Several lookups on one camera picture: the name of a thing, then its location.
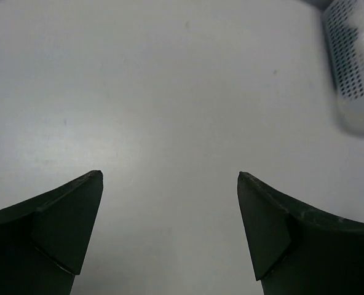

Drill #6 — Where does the white plastic basket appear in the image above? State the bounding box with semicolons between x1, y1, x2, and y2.
322;0;364;136

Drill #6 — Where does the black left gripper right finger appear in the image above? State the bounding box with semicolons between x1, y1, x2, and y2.
237;172;364;295

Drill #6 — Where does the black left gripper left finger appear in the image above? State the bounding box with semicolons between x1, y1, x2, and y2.
0;170;103;294

